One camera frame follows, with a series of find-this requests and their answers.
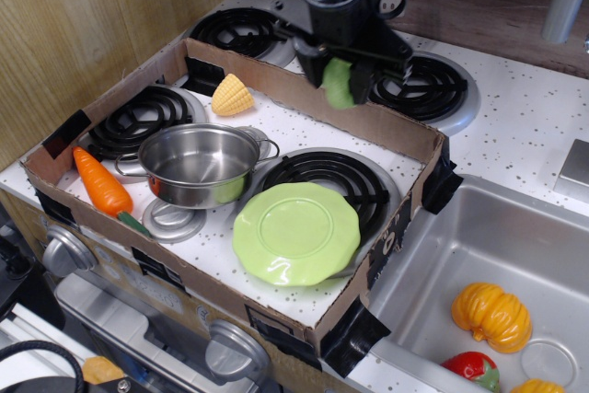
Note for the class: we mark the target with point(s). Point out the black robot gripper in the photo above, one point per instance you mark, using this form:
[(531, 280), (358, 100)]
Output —
[(348, 31)]

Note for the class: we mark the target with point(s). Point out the light green toy broccoli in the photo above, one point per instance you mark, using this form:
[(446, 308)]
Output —
[(336, 83)]

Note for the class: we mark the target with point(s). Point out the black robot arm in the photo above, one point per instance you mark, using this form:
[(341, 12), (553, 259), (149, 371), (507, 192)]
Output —
[(346, 46)]

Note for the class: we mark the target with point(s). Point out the stainless steel pot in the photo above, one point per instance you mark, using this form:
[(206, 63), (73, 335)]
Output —
[(200, 165)]

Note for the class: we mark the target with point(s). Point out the black back left burner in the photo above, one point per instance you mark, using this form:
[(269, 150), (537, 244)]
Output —
[(246, 30)]

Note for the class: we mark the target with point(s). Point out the black burner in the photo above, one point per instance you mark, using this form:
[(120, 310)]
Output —
[(152, 110), (246, 30), (433, 90), (359, 183)]

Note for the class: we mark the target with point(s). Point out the black back right burner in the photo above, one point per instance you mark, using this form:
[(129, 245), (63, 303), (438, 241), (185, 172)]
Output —
[(433, 90)]

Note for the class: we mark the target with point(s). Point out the yellow toy corn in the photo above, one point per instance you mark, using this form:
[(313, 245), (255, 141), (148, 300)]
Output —
[(231, 97)]

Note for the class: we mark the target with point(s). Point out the black front right burner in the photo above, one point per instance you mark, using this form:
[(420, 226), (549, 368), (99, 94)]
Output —
[(359, 183)]

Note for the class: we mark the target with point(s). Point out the brown cardboard fence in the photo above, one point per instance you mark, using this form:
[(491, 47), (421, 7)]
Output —
[(327, 323)]

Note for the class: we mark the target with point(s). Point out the light green plate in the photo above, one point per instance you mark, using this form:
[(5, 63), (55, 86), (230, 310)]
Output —
[(296, 234)]

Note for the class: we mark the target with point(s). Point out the black front left burner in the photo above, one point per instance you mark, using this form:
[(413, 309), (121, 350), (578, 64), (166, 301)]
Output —
[(152, 110)]

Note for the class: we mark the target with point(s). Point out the silver sink basin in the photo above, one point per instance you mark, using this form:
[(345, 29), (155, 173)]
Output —
[(487, 233)]

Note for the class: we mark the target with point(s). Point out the silver faucet base block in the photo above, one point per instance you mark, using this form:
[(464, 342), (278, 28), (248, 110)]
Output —
[(572, 180)]

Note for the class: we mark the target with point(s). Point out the orange toy carrot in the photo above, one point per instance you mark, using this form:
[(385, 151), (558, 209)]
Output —
[(105, 192)]

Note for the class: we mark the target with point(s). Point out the orange toy pumpkin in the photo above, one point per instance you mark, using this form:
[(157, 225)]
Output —
[(494, 316)]

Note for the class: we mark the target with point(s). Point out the silver right stove knob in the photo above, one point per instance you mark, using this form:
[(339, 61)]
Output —
[(232, 354)]

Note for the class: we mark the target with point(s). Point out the silver stove knob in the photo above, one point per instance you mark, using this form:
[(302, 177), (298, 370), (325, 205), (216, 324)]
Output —
[(232, 354), (66, 253)]

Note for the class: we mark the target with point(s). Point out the silver left stove knob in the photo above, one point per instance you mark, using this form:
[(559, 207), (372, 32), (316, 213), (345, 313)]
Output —
[(66, 253)]

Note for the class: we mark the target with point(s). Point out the yellow toy fruit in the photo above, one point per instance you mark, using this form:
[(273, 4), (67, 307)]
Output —
[(537, 385)]

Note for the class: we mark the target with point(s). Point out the orange toy bottom left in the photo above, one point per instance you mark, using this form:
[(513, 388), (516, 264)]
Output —
[(98, 370)]

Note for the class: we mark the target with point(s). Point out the silver oven door handle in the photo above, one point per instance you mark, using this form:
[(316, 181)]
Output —
[(125, 333)]

